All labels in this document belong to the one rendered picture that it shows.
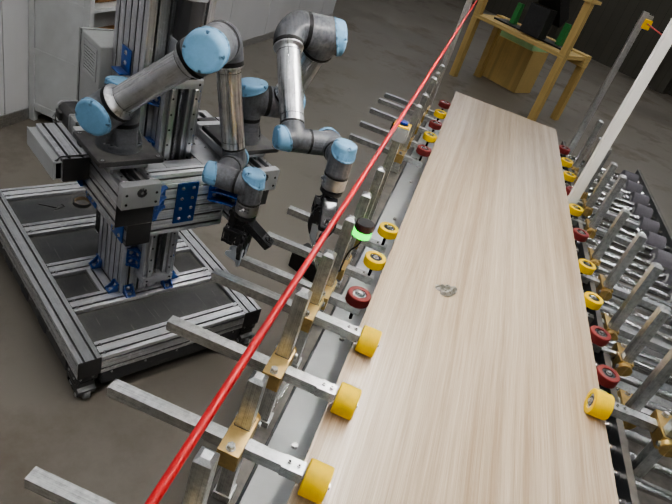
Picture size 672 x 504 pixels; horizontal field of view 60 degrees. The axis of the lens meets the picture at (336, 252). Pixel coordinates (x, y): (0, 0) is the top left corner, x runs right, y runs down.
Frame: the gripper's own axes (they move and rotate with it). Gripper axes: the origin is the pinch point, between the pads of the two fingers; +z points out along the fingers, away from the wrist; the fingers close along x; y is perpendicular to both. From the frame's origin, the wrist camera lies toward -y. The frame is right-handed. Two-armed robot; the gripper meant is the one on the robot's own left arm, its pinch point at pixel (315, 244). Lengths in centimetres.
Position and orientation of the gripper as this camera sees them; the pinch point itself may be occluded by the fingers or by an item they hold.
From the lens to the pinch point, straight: 186.7
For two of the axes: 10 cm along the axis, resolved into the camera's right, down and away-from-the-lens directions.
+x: -9.6, -1.9, -2.1
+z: -2.8, 8.0, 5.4
